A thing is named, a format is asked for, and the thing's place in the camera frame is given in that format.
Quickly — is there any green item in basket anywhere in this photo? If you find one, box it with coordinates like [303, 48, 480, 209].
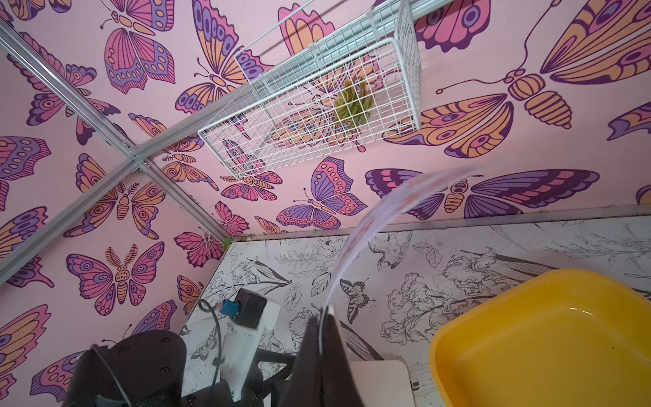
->
[334, 81, 375, 129]

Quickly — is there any yellow plastic tray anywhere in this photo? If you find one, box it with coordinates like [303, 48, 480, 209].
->
[430, 269, 650, 406]

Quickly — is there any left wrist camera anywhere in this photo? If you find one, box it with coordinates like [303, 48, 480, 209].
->
[220, 288, 280, 401]

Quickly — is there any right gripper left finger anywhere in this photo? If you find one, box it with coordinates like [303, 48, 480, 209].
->
[280, 317, 322, 407]

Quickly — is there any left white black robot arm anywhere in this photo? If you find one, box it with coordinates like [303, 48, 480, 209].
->
[62, 331, 296, 406]

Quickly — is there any white wire wall basket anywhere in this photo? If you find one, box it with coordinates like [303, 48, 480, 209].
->
[198, 1, 421, 178]

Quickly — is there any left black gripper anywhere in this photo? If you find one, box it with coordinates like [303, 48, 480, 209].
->
[223, 349, 297, 406]

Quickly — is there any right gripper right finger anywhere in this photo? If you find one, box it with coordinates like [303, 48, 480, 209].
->
[321, 306, 364, 406]

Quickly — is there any pink food menu sheet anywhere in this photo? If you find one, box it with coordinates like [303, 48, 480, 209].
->
[327, 168, 483, 346]

